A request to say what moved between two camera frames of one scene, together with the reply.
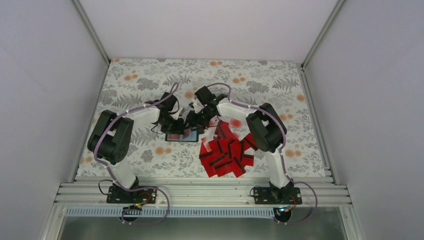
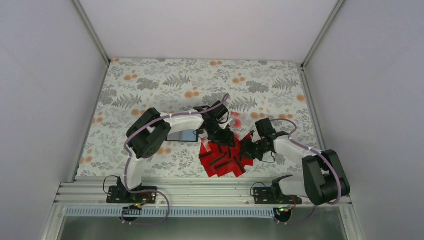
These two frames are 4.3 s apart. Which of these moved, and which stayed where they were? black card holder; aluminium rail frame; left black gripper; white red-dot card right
Moved: left black gripper
Stayed: black card holder; aluminium rail frame; white red-dot card right
